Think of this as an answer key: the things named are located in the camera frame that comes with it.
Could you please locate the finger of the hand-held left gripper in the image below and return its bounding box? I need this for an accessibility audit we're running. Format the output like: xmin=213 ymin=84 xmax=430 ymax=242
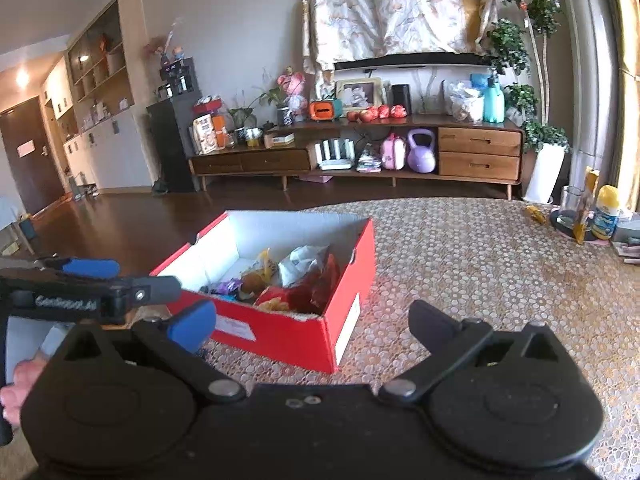
xmin=32 ymin=256 xmax=121 ymax=280
xmin=116 ymin=274 xmax=182 ymax=307

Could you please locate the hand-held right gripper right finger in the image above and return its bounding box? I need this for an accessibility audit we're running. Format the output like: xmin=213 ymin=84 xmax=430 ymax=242
xmin=378 ymin=300 xmax=577 ymax=405

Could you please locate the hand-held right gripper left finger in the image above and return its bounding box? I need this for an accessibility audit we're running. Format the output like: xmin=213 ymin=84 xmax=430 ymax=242
xmin=62 ymin=299 xmax=247 ymax=405

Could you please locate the purple candy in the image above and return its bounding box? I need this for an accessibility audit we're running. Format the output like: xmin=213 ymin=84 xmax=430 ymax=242
xmin=200 ymin=280 xmax=242 ymax=302

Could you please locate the yellow snack packet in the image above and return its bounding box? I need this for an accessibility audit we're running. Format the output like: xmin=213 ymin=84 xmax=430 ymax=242
xmin=242 ymin=249 xmax=278 ymax=295

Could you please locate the red cardboard shoe box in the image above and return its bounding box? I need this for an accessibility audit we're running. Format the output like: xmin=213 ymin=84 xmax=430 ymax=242
xmin=150 ymin=210 xmax=376 ymax=373

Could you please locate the crinkled red foil snack bag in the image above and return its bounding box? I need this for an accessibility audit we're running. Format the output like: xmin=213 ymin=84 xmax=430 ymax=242
xmin=300 ymin=252 xmax=342 ymax=311

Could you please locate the white cartoon snack bag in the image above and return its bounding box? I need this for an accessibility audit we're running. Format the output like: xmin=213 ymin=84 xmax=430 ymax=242
xmin=277 ymin=245 xmax=331 ymax=288

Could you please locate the person's left hand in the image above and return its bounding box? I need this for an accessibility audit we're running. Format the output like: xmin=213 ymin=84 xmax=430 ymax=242
xmin=0 ymin=357 xmax=49 ymax=427

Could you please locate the dark wooden door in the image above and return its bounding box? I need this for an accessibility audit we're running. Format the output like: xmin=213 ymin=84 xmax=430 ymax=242
xmin=0 ymin=97 xmax=66 ymax=216

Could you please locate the black tall cabinet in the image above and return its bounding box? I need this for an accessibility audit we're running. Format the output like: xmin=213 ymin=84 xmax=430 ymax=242
xmin=146 ymin=95 xmax=201 ymax=193

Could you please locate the pink round placemat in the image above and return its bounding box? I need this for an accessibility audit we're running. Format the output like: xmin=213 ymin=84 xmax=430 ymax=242
xmin=550 ymin=209 xmax=611 ymax=245

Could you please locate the purple kettlebell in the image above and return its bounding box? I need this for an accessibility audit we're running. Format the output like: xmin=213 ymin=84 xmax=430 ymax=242
xmin=406 ymin=129 xmax=437 ymax=173

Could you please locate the orange and white carton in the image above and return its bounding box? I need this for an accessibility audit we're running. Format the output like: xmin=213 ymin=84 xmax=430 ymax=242
xmin=192 ymin=112 xmax=228 ymax=156

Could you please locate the stack of colourful packets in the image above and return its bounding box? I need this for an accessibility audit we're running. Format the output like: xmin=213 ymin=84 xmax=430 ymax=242
xmin=356 ymin=144 xmax=382 ymax=173

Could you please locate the pink small bag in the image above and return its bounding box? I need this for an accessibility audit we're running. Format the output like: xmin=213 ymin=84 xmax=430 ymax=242
xmin=381 ymin=134 xmax=407 ymax=171

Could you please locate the wooden TV cabinet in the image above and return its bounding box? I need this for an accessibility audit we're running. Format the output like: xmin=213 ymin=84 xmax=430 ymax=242
xmin=189 ymin=115 xmax=526 ymax=200

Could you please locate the clear drinking glass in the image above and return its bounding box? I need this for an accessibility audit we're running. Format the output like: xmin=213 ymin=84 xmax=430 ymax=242
xmin=557 ymin=185 xmax=586 ymax=228

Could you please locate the white planter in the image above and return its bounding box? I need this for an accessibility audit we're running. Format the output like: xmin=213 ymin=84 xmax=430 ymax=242
xmin=524 ymin=142 xmax=566 ymax=205

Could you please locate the white router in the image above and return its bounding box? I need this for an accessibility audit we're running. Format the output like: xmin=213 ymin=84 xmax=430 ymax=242
xmin=315 ymin=139 xmax=357 ymax=171

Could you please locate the red lidded container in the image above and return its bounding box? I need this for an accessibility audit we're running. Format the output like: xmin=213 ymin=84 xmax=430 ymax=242
xmin=192 ymin=95 xmax=223 ymax=116

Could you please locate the tall yellow packet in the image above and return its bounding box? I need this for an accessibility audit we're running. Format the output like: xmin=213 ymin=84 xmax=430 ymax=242
xmin=574 ymin=166 xmax=600 ymax=245

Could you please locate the green houseplant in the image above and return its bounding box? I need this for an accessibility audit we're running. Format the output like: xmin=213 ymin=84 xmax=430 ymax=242
xmin=227 ymin=80 xmax=281 ymax=131

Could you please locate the black coffee machine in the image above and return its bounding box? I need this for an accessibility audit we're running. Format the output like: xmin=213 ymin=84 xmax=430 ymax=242
xmin=157 ymin=57 xmax=198 ymax=101

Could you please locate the yellow lidded white tub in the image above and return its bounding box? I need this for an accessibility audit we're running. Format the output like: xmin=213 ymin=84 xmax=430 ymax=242
xmin=591 ymin=185 xmax=622 ymax=241

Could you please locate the stack of books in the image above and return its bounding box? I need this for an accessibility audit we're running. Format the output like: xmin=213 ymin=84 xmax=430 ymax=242
xmin=612 ymin=242 xmax=640 ymax=266

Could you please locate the grey rectangular box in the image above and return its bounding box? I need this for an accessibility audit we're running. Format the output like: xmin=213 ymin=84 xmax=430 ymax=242
xmin=612 ymin=220 xmax=640 ymax=246

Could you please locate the clear plastic bag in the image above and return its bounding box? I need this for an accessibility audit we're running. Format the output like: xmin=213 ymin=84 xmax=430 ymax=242
xmin=445 ymin=81 xmax=485 ymax=122

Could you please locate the black speaker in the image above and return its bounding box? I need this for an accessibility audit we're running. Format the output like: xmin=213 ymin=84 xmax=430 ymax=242
xmin=391 ymin=84 xmax=412 ymax=117

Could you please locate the teal spray bottle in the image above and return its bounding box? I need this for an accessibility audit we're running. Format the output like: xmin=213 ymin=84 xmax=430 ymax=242
xmin=470 ymin=74 xmax=506 ymax=123

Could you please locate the dried flower decoration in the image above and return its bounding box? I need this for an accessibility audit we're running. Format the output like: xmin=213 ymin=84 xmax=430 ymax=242
xmin=145 ymin=20 xmax=187 ymax=66

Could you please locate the orange and teal box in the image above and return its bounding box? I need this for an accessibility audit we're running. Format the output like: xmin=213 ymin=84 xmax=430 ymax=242
xmin=309 ymin=99 xmax=343 ymax=122

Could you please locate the pink flower bouquet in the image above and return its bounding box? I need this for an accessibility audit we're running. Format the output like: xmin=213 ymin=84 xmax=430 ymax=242
xmin=277 ymin=67 xmax=308 ymax=116

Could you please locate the black television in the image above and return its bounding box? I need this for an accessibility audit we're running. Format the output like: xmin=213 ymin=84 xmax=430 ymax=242
xmin=334 ymin=52 xmax=493 ymax=72

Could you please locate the green artificial tree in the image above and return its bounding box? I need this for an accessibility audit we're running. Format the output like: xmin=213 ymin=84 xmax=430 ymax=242
xmin=487 ymin=0 xmax=571 ymax=153

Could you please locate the grey standing air conditioner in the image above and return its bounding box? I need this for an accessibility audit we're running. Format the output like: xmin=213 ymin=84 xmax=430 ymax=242
xmin=555 ymin=0 xmax=621 ymax=158

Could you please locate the gold curtain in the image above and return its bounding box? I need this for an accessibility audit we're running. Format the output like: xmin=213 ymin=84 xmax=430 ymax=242
xmin=610 ymin=0 xmax=640 ymax=211

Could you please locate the floral dust cover cloth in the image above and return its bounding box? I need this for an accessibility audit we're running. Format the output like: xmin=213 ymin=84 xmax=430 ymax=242
xmin=302 ymin=0 xmax=496 ymax=98

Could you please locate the wooden wall shelf unit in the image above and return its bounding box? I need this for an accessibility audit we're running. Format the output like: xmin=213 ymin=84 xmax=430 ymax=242
xmin=42 ymin=0 xmax=151 ymax=196

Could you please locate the cream photo frame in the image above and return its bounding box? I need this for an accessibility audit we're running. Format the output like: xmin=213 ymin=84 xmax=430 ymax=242
xmin=336 ymin=78 xmax=383 ymax=112

